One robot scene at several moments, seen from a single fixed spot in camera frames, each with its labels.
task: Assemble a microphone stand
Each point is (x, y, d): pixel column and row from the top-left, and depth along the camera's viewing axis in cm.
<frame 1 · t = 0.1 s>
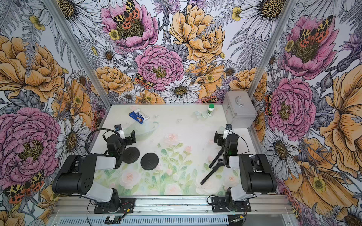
left hand: (127, 134, 94), fingers open
right hand: (222, 134, 95), fingers open
black stand pole: (214, 169, 88), on the table
blue gauze bandage packet: (139, 116, 112), point 4 cm above the table
white green-capped pill bottle: (210, 108, 111), point 9 cm above the table
silver first aid case: (239, 109, 102), point 15 cm above the table

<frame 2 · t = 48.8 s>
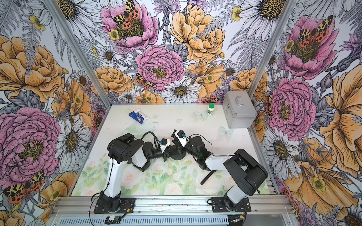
left hand: (177, 151, 94), fingers closed
right hand: (175, 141, 87), fingers closed
the named things where they were.

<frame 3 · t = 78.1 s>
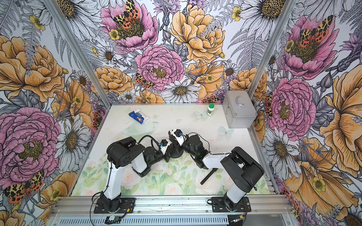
left hand: (175, 149, 94), fingers closed
right hand: (172, 139, 86), fingers closed
the named things where they were.

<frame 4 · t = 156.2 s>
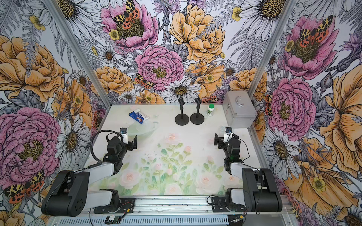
left hand: (128, 139, 91), fingers open
right hand: (222, 135, 91), fingers open
